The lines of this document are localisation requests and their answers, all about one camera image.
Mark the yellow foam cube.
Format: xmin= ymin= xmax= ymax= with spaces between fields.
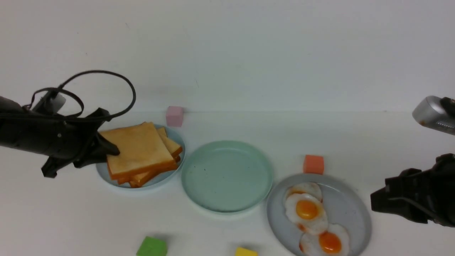
xmin=235 ymin=247 xmax=258 ymax=256

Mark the grey egg plate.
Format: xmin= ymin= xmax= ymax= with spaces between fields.
xmin=266 ymin=174 xmax=372 ymax=256

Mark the toast slice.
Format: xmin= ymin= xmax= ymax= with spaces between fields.
xmin=117 ymin=127 xmax=183 ymax=185
xmin=130 ymin=156 xmax=181 ymax=180
xmin=100 ymin=123 xmax=176 ymax=180
xmin=128 ymin=177 xmax=154 ymax=188

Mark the fried egg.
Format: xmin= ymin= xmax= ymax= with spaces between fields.
xmin=299 ymin=224 xmax=350 ymax=256
xmin=284 ymin=193 xmax=328 ymax=235

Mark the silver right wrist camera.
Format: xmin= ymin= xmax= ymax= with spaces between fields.
xmin=412 ymin=96 xmax=455 ymax=135

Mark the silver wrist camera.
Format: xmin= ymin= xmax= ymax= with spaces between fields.
xmin=32 ymin=92 xmax=66 ymax=115
xmin=412 ymin=96 xmax=455 ymax=135

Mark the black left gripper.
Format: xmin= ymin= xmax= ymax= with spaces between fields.
xmin=21 ymin=108 xmax=120 ymax=178

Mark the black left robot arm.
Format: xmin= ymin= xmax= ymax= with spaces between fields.
xmin=0 ymin=94 xmax=120 ymax=178

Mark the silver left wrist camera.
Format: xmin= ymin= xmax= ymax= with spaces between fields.
xmin=32 ymin=92 xmax=66 ymax=115

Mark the mint green centre plate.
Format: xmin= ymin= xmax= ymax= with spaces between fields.
xmin=181 ymin=140 xmax=274 ymax=214

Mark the light blue bread plate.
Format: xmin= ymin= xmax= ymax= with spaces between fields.
xmin=96 ymin=124 xmax=186 ymax=191

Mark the pink foam cube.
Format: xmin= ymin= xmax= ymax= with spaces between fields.
xmin=166 ymin=106 xmax=184 ymax=127

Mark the green foam cube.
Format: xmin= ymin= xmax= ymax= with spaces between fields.
xmin=136 ymin=236 xmax=167 ymax=256

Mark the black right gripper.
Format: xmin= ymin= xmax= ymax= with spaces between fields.
xmin=370 ymin=154 xmax=455 ymax=228

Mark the orange foam cube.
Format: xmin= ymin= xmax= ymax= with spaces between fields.
xmin=303 ymin=155 xmax=325 ymax=175

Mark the fried egg bottom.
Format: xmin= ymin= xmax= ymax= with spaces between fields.
xmin=299 ymin=224 xmax=350 ymax=256

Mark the fried egg middle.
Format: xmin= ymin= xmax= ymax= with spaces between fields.
xmin=284 ymin=193 xmax=328 ymax=235

